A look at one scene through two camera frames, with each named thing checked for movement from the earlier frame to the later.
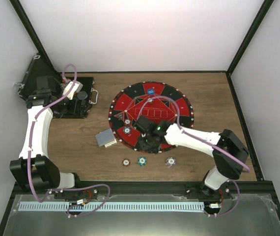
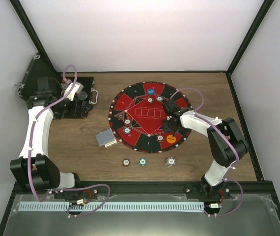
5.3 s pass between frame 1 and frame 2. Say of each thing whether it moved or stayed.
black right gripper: moved
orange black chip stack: stayed
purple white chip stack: stayed
